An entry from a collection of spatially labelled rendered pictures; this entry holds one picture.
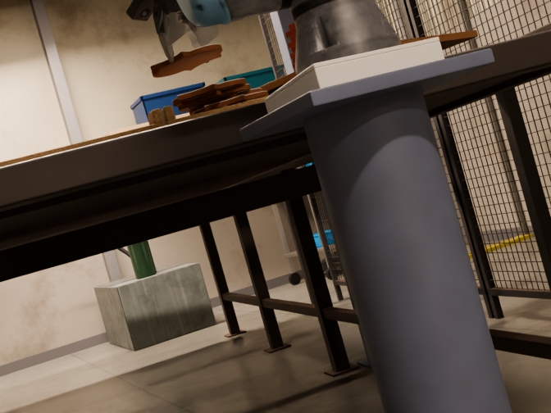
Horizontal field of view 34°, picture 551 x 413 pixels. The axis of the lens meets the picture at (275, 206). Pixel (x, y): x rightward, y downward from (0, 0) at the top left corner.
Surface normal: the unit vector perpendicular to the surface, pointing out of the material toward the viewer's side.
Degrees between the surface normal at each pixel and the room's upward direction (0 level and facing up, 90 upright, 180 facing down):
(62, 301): 90
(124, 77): 90
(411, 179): 90
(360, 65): 90
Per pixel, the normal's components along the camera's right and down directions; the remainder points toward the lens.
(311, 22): -0.65, -0.15
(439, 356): -0.02, 0.02
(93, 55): 0.35, -0.09
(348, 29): -0.10, -0.32
